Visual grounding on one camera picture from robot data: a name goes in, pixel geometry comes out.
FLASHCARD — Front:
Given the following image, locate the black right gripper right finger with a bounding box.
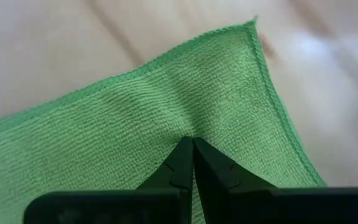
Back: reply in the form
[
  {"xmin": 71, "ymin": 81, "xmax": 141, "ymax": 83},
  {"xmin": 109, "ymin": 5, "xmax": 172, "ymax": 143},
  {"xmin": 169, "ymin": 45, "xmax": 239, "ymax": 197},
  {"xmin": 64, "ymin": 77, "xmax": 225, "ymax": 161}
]
[{"xmin": 193, "ymin": 137, "xmax": 280, "ymax": 224}]

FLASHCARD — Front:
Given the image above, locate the green microfiber towel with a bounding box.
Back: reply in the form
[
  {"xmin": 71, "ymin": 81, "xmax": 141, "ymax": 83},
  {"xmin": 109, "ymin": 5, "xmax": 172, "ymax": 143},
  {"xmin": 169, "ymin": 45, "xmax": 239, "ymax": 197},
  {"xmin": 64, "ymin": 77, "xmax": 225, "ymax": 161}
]
[{"xmin": 0, "ymin": 14, "xmax": 328, "ymax": 224}]

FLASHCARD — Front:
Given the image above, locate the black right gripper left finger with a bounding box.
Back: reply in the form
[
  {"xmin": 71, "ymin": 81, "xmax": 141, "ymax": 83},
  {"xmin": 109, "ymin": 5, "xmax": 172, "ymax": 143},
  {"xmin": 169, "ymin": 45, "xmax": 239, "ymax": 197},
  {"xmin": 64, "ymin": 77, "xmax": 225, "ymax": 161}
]
[{"xmin": 136, "ymin": 136, "xmax": 195, "ymax": 192}]

